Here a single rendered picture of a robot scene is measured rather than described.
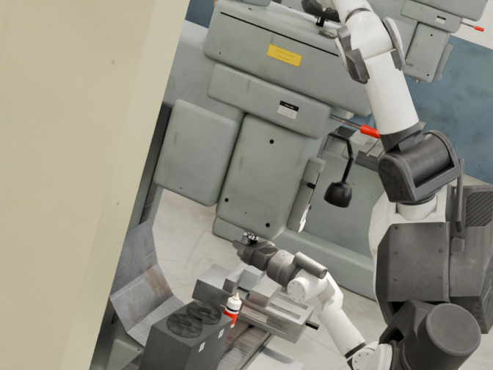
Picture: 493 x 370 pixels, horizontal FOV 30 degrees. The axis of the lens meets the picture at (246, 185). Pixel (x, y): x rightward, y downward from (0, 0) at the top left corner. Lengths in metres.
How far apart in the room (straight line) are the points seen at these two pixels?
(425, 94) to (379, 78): 7.08
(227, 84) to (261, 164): 0.23
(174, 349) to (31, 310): 1.55
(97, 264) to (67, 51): 0.16
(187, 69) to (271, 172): 0.35
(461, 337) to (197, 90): 1.02
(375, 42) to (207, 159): 0.68
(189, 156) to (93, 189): 1.82
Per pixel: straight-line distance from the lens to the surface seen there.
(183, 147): 2.48
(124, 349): 2.69
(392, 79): 1.96
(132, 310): 2.74
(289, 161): 2.40
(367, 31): 1.99
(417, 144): 2.03
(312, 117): 2.34
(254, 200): 2.46
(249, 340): 2.73
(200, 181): 2.48
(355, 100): 2.29
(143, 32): 0.62
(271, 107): 2.37
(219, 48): 2.39
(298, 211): 2.51
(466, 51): 8.93
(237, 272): 2.84
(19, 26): 0.67
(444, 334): 1.82
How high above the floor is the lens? 2.26
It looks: 19 degrees down
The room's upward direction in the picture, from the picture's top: 18 degrees clockwise
